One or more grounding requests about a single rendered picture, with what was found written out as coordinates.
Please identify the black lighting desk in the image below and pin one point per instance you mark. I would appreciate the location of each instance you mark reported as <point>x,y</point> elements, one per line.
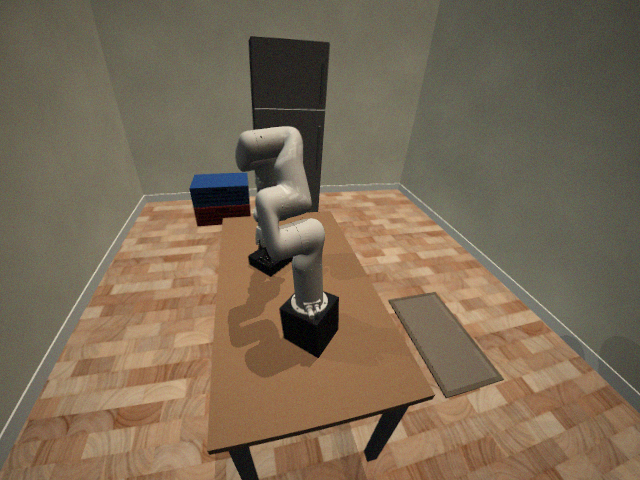
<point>265,264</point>

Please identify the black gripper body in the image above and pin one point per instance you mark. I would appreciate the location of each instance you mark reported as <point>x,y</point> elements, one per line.
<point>259,237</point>

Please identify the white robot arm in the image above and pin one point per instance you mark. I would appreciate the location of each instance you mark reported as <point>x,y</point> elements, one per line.
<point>291,197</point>

